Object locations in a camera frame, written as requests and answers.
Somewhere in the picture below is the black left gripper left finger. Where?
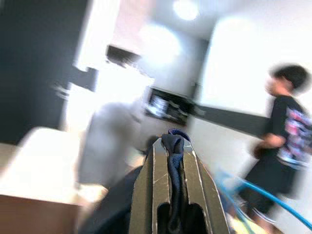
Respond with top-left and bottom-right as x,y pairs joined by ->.
128,137 -> 171,234

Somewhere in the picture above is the person in black shirt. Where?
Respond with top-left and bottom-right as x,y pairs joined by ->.
253,63 -> 312,227

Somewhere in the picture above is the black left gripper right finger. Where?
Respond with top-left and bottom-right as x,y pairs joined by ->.
182,145 -> 231,234

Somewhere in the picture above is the blue plastic clothes hanger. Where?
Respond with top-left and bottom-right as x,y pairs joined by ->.
214,170 -> 312,234

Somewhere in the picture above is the navy blue garment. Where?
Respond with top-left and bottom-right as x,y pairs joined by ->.
81,128 -> 192,234

